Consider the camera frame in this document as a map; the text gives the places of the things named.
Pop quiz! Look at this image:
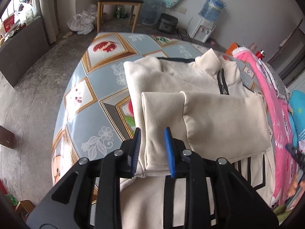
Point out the blue and pink pillow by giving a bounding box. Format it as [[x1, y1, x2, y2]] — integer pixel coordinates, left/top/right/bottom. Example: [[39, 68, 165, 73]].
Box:
[[289, 90, 304, 154]]

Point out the brown and white box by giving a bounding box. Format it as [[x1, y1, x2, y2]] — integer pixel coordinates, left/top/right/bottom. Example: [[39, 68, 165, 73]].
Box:
[[0, 126, 14, 149]]

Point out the dark grey low cabinet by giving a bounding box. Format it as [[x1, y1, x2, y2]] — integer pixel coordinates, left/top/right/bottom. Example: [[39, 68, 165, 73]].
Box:
[[1, 16, 49, 87]]

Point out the beige curtain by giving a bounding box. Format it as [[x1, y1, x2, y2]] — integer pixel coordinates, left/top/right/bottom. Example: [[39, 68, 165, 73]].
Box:
[[32, 0, 59, 44]]

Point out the blue water jug on dispenser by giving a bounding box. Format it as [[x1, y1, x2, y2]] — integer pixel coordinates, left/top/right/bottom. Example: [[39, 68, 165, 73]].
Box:
[[199, 0, 226, 22]]

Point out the cream zip jacket black trim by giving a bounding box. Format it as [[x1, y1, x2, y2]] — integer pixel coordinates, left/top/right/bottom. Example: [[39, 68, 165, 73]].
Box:
[[120, 50, 275, 228]]

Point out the wooden chair black seat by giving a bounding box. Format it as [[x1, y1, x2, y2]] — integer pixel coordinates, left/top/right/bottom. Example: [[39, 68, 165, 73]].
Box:
[[97, 0, 144, 33]]

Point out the red bottle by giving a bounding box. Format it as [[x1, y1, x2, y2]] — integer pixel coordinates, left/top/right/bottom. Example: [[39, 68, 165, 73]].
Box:
[[255, 50, 265, 60]]

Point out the white plastic bag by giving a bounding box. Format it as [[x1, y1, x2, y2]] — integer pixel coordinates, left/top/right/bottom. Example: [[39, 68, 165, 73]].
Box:
[[67, 4, 97, 35]]

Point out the grey sequin cushion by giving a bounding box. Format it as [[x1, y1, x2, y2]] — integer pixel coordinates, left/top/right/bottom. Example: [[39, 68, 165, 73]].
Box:
[[259, 60, 290, 102]]

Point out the right hand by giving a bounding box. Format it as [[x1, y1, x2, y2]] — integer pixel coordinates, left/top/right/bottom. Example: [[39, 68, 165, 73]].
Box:
[[287, 174, 298, 197]]

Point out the white water dispenser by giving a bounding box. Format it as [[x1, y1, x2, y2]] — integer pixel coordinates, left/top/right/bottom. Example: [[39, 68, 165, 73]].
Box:
[[187, 14, 215, 43]]

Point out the black rice cooker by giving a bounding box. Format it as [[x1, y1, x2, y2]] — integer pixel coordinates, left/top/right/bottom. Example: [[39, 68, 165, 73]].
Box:
[[157, 13, 178, 34]]

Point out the cardboard box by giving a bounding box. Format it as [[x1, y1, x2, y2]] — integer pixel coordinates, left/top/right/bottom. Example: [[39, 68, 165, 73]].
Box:
[[15, 200, 35, 216]]

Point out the empty clear water jug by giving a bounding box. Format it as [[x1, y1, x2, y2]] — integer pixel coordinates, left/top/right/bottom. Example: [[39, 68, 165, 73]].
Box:
[[139, 0, 160, 26]]

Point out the pink floral blanket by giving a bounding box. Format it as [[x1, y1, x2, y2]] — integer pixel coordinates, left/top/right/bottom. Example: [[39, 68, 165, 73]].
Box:
[[233, 47, 297, 209]]

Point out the patterned grey table cover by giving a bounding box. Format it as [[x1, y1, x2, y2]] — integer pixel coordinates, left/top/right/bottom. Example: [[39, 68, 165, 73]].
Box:
[[52, 33, 275, 205]]

